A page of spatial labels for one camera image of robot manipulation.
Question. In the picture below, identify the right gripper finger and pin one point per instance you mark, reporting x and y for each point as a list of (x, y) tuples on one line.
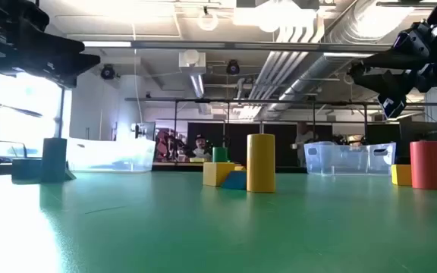
[(385, 81), (393, 61)]

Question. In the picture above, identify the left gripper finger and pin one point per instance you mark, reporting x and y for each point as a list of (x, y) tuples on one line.
[(51, 43), (63, 68)]

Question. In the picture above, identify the green rectangular block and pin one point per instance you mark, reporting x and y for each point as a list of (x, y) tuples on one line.
[(54, 159)]

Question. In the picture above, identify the yellow cube block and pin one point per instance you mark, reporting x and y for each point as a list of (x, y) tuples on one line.
[(216, 174), (400, 175)]

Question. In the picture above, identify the small green block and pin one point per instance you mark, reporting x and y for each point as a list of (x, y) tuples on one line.
[(70, 174)]

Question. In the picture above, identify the blue cube block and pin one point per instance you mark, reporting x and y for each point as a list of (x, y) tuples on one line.
[(27, 169)]

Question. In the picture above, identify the yellow cylinder block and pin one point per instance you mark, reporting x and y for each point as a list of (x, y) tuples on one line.
[(260, 163)]

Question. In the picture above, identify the green cylinder block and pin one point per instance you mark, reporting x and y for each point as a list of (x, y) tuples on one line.
[(219, 154)]

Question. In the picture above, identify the blue wedge block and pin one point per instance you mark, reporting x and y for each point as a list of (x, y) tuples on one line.
[(235, 181)]

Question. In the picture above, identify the round black ceiling speaker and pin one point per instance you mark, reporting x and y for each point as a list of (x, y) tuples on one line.
[(107, 72), (233, 67)]

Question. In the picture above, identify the person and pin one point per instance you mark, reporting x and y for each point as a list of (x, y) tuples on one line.
[(202, 148), (302, 134), (355, 140)]

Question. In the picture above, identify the clear plastic bin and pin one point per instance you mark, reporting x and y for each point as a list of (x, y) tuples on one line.
[(108, 155), (340, 161)]

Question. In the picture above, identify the red cylinder block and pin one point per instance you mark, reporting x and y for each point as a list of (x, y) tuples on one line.
[(426, 165)]

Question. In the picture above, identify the white ceiling pipes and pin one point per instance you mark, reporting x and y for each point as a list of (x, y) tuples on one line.
[(275, 76)]

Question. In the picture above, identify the black partition panel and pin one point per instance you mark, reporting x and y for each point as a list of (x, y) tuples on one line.
[(283, 144)]

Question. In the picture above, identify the grey overhead crossbar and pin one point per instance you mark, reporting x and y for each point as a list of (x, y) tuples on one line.
[(241, 46)]

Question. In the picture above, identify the yellow cube top centre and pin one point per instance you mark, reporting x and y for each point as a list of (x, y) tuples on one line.
[(239, 167)]

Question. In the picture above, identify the green table mat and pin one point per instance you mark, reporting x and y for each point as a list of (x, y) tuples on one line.
[(218, 227)]

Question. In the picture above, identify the silver air duct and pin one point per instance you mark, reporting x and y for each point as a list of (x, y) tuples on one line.
[(317, 72)]

